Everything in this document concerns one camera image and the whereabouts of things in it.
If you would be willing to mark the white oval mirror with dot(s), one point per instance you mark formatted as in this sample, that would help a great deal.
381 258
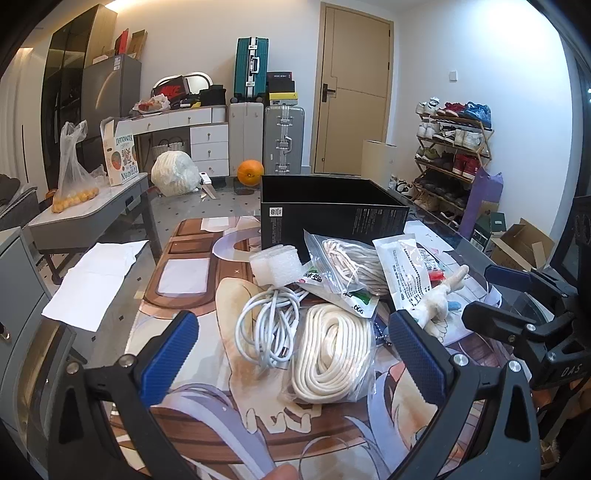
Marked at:
201 78

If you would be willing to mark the wooden shoe rack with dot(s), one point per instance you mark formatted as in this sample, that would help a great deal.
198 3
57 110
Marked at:
482 138

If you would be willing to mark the dark green box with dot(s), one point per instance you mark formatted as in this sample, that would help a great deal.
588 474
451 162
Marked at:
489 228

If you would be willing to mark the printed cartoon table mat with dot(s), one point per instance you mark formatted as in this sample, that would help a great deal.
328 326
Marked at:
194 258

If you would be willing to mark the white dresser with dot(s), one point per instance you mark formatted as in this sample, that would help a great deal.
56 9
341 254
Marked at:
203 138

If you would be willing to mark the plastic bag of food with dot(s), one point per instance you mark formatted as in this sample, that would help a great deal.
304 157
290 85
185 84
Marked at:
150 105

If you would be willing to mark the red flat box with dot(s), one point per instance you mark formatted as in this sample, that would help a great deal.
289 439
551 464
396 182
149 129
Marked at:
122 44

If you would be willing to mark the dark tall wardrobe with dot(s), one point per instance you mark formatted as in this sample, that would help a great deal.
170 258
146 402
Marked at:
64 83

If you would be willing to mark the yellow and black box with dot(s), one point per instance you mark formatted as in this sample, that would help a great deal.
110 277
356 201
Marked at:
284 99

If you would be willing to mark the grey refrigerator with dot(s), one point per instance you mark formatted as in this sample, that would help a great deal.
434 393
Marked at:
108 97

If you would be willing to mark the orange pumpkin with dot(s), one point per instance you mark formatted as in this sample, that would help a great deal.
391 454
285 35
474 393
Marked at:
249 171

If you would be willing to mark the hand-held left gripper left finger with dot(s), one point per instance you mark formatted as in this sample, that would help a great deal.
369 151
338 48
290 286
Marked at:
171 350

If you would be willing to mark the silver suitcase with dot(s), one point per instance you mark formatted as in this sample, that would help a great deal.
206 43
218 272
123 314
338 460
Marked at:
284 138

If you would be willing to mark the brown flat carton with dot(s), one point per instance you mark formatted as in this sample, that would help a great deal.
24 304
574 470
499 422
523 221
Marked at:
138 45

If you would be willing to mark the white stuffed plastic bag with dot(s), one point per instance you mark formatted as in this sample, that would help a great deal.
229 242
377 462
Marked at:
175 173

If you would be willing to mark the red and black shoe box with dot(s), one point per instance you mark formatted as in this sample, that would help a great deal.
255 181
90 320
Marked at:
171 90

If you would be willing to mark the beige door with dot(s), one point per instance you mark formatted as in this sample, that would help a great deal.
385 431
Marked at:
355 115

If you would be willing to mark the black bag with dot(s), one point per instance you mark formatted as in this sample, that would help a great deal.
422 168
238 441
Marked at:
212 96

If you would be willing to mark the grey drawer cabinet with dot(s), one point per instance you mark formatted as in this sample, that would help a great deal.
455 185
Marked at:
23 286

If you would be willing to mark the white suitcase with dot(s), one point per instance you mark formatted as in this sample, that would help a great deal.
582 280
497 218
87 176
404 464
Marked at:
245 138

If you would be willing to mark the teal suitcase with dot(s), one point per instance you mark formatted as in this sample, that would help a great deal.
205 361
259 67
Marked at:
244 69

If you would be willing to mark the dark padded seat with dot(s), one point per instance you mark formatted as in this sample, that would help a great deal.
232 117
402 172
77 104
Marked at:
9 189

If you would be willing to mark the black cardboard box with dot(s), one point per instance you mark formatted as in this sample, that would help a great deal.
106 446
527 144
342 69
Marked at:
314 221

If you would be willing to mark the black flat box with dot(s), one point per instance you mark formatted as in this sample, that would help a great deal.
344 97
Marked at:
281 85

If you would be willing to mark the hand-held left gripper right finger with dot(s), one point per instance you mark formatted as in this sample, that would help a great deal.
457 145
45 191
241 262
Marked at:
415 350

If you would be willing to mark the plastic bag of orange fruits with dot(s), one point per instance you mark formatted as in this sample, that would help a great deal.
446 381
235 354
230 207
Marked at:
74 194

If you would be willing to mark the printed fruit carton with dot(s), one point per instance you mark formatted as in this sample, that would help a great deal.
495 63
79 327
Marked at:
122 157

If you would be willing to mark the purple paper bag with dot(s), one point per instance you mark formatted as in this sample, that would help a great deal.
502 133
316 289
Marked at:
485 203

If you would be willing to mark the printed white packet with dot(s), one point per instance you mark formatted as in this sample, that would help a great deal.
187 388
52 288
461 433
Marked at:
406 272

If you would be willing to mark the open brown cardboard box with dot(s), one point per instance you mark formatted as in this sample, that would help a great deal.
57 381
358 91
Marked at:
521 244

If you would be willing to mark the cardboard panel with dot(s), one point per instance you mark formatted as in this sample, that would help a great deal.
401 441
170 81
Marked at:
378 161

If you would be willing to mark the white foam wrap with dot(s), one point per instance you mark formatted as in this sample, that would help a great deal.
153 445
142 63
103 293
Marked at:
274 270

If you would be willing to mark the person's left hand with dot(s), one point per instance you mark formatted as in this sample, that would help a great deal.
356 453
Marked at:
279 473

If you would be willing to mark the white paper sheet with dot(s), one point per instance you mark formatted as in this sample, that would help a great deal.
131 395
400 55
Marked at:
92 286

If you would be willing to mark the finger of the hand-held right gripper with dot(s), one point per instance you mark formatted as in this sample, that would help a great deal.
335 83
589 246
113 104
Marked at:
498 318
508 277

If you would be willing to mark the grey side table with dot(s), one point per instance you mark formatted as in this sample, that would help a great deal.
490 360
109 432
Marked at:
92 217

